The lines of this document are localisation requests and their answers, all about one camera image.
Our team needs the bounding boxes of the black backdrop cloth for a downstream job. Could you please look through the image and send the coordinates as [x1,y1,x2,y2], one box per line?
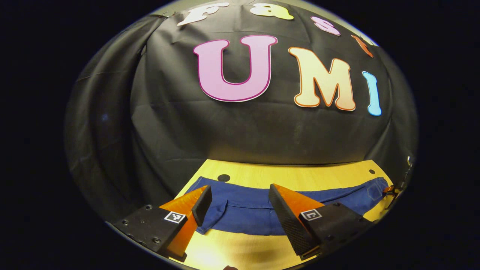
[64,0,419,222]

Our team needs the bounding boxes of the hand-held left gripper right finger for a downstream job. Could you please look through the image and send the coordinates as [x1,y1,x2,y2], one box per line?
[268,183,375,261]

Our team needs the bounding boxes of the blue jeans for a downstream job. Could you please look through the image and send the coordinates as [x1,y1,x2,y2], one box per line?
[186,176,390,236]

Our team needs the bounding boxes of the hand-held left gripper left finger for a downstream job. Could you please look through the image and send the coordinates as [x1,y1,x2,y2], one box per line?
[112,185,213,262]

